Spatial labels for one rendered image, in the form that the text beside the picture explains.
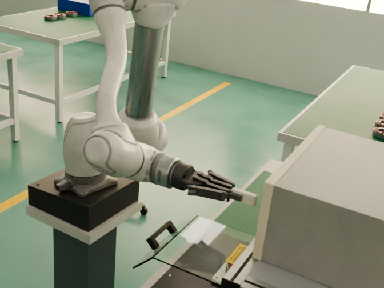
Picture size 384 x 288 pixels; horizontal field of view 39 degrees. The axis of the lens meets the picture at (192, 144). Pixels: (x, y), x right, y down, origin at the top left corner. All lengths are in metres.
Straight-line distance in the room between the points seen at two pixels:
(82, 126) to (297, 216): 1.01
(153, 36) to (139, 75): 0.15
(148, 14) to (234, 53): 4.80
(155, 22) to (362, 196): 0.90
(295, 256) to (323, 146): 0.33
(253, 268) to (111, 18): 0.84
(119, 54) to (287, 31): 4.74
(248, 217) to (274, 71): 4.33
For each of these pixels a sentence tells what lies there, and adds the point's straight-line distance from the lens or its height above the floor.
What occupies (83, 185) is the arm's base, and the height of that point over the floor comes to 0.87.
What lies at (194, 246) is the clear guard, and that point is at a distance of 1.42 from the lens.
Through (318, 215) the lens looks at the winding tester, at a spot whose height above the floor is 1.28.
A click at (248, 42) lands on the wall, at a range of 6.44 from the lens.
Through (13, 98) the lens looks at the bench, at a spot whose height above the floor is 0.37.
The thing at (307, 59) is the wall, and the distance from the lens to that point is 6.24.
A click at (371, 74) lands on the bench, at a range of 4.55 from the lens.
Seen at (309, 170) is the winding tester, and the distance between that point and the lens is 1.31.
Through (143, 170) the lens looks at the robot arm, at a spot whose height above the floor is 1.20.
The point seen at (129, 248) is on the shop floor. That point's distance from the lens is 3.23.
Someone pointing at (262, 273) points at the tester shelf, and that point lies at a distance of 1.28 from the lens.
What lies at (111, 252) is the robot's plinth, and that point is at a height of 0.52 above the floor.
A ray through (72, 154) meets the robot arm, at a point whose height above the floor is 0.99.
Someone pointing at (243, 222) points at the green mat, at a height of 0.75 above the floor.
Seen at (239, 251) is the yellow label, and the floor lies 1.07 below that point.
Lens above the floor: 1.87
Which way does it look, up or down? 24 degrees down
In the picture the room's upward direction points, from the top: 6 degrees clockwise
